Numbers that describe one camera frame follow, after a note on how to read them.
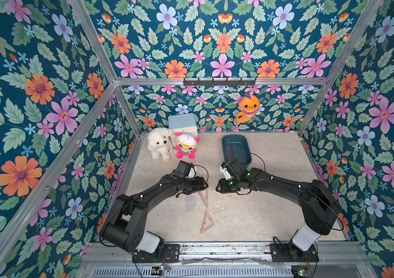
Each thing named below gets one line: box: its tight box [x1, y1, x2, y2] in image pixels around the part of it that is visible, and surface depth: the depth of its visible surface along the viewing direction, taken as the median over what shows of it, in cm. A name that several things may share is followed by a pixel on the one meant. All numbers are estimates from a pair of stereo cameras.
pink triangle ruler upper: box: [197, 188, 210, 208], surface depth 92 cm
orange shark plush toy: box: [236, 94, 261, 124], surface depth 100 cm
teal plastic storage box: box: [221, 134, 253, 168], surface depth 112 cm
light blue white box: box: [168, 112, 199, 139], surface depth 109 cm
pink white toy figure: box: [174, 132, 200, 160], surface depth 98 cm
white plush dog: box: [147, 127, 174, 163], surface depth 96 cm
